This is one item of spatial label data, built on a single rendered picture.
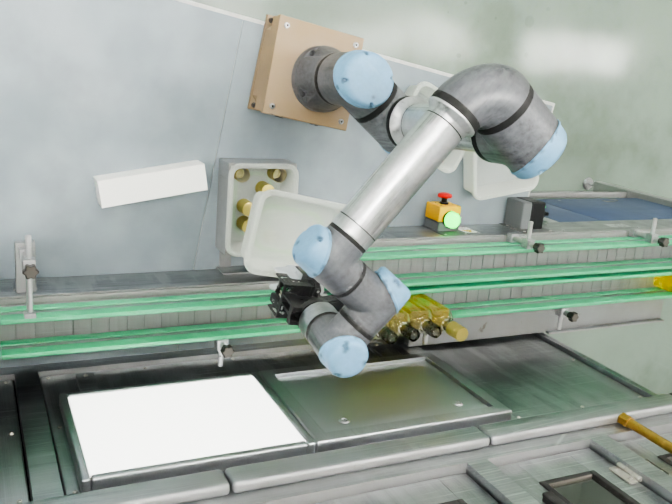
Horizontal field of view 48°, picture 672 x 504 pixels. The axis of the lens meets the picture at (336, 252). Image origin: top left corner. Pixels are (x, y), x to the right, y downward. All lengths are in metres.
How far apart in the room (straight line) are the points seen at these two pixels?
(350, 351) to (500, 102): 0.47
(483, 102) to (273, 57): 0.64
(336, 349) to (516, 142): 0.46
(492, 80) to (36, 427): 1.07
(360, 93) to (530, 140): 0.43
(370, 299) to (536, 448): 0.57
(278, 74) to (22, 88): 0.54
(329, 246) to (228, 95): 0.72
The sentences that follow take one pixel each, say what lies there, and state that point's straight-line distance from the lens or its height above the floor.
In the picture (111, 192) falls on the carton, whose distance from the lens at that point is 1.73.
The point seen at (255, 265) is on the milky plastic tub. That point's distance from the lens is 1.54.
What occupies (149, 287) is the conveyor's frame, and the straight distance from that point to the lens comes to 1.74.
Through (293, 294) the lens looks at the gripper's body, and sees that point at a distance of 1.42.
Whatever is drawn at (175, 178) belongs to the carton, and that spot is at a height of 0.81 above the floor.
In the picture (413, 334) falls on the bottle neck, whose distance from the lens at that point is 1.74.
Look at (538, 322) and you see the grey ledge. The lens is 2.30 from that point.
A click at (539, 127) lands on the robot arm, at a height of 1.49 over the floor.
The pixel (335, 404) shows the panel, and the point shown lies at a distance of 1.65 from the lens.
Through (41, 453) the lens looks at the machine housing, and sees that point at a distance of 1.53.
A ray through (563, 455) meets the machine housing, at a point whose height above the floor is 1.44.
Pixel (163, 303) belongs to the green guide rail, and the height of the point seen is 0.92.
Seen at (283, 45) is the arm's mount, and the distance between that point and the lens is 1.76.
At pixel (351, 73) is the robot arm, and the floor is 1.07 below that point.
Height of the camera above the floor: 2.48
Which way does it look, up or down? 60 degrees down
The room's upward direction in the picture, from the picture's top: 122 degrees clockwise
